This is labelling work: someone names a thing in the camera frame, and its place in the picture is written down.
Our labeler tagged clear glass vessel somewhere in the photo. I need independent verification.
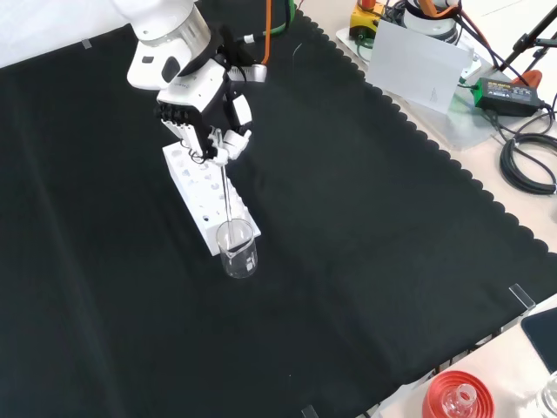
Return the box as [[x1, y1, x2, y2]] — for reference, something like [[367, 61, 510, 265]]
[[534, 371, 557, 418]]

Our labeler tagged black power adapter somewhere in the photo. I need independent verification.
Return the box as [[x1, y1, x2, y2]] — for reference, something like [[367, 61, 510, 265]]
[[473, 77, 546, 118]]

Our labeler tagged yellow stop button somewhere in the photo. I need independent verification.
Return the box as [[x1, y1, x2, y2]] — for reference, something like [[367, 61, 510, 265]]
[[349, 0, 387, 41]]

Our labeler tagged orange cable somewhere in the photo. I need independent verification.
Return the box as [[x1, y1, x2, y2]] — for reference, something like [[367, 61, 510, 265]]
[[261, 0, 274, 67]]

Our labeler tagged black tripod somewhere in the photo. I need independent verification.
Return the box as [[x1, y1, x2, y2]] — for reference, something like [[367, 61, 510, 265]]
[[494, 0, 557, 76]]

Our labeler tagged white test tube rack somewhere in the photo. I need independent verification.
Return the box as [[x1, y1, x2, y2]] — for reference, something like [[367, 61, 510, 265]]
[[161, 143, 263, 258]]

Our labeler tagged black wrist mount bracket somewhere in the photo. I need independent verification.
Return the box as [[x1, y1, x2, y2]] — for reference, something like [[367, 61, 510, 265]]
[[210, 24, 258, 67]]

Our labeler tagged green cable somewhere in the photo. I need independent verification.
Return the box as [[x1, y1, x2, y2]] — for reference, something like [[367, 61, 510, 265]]
[[264, 0, 299, 37]]

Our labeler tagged clear glass rod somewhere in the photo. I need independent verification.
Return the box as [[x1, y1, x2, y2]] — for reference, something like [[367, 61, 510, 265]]
[[218, 160, 238, 256]]

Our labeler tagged coiled black cable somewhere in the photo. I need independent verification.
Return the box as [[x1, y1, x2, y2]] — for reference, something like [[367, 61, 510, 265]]
[[498, 131, 557, 196]]

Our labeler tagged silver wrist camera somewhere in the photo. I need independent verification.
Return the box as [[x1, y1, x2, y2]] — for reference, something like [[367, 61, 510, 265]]
[[227, 62, 269, 84]]

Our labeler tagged clear glass beaker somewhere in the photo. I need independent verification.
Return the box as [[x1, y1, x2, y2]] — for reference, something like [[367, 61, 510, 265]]
[[215, 218, 260, 280]]

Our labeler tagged pale board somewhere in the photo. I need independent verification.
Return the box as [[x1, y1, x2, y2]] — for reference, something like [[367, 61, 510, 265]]
[[366, 18, 475, 117]]

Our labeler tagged red ribbed round funnel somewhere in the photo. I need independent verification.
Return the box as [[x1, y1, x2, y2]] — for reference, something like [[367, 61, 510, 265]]
[[421, 370, 496, 418]]

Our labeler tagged black bench cloth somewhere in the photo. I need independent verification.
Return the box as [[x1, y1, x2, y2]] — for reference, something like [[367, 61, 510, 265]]
[[0, 0, 557, 418]]

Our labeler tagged dark flat tablet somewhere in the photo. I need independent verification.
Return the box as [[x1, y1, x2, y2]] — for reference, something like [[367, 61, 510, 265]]
[[520, 306, 557, 374]]

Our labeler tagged clear glass flask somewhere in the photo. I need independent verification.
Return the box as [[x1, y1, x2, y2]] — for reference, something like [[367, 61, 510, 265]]
[[440, 382, 476, 418]]

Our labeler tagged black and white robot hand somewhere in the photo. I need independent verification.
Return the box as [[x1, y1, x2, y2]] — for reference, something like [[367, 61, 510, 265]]
[[154, 58, 254, 166]]

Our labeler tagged grey base plate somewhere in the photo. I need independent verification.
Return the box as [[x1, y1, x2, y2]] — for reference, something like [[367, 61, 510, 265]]
[[333, 24, 502, 152]]

